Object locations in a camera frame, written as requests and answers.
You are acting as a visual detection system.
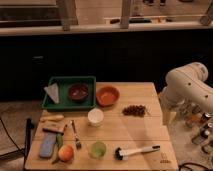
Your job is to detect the white paper cup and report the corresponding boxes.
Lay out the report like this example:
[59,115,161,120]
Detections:
[87,108,104,126]

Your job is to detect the black cable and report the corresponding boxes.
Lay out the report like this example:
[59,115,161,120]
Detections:
[0,117,27,160]

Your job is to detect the orange bowl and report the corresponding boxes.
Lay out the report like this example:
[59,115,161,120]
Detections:
[96,86,120,107]

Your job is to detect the white folded cloth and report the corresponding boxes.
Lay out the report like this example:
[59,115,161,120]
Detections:
[44,83,59,104]

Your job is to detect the orange peach fruit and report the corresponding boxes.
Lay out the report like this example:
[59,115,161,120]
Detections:
[58,145,74,162]

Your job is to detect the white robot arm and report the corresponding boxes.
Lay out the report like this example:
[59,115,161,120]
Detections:
[159,62,213,125]

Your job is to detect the green plastic tray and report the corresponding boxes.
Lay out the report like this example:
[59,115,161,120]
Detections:
[42,76,96,112]

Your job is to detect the metal fork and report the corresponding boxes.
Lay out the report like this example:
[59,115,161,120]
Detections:
[71,120,82,150]

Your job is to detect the dark brown bowl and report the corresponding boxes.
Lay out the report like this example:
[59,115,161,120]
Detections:
[68,83,89,102]

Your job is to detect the blue sponge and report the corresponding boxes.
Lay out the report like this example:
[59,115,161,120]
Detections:
[39,133,56,158]

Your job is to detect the pale banana piece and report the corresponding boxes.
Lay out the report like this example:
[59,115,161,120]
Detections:
[40,115,64,122]

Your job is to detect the dark grape bunch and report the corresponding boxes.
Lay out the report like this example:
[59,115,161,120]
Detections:
[122,105,146,117]

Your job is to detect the spice bottle with black cap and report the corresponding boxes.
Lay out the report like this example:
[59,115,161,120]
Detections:
[192,130,210,145]

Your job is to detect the green plastic cup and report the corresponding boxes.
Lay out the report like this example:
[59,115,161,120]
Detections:
[90,141,107,158]

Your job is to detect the green bean pod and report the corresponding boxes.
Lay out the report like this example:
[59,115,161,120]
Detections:
[52,133,63,164]

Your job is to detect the wooden handled brush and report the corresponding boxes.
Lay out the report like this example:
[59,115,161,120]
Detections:
[43,123,67,134]

